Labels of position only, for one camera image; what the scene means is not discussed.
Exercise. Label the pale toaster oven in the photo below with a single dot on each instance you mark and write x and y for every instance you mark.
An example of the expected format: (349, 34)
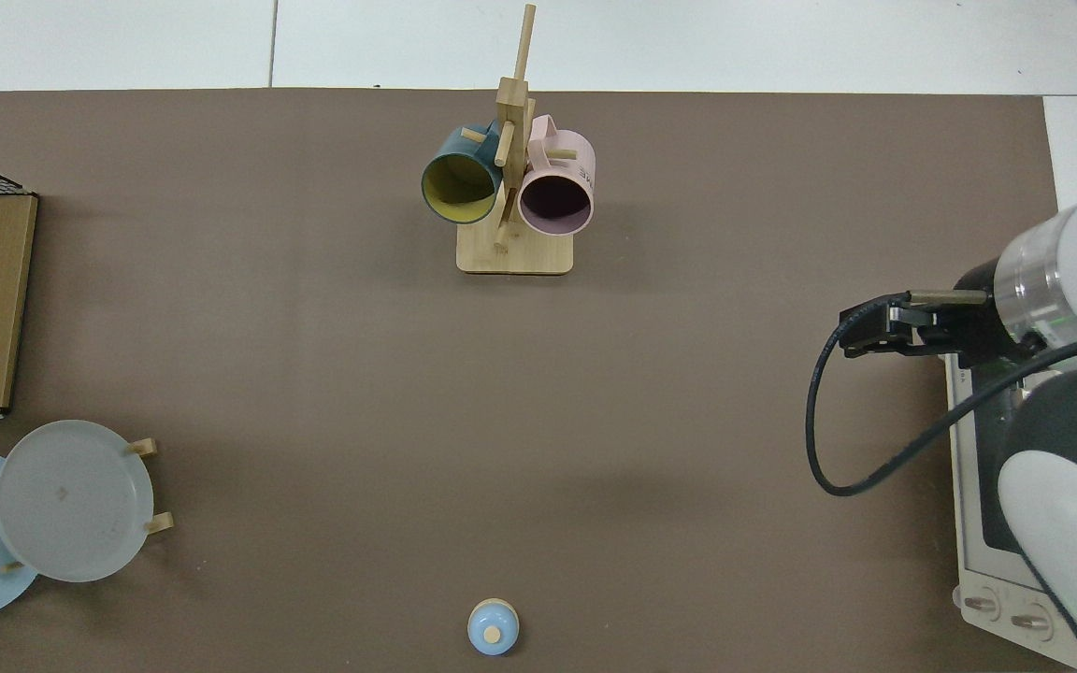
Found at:
(978, 570)

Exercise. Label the pink cup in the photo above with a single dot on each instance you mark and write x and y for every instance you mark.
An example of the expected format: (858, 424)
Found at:
(576, 154)

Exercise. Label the wooden cup stand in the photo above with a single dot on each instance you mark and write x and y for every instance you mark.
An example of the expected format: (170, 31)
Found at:
(529, 257)

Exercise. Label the brown table cloth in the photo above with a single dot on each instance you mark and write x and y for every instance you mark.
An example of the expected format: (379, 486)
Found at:
(501, 421)

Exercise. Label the dark blue cup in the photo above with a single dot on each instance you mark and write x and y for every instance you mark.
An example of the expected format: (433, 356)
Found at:
(450, 150)

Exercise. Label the wooden plate rack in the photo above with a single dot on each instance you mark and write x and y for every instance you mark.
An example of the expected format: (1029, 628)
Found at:
(162, 523)

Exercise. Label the grey plate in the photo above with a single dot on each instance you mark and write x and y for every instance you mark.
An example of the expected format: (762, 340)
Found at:
(71, 500)

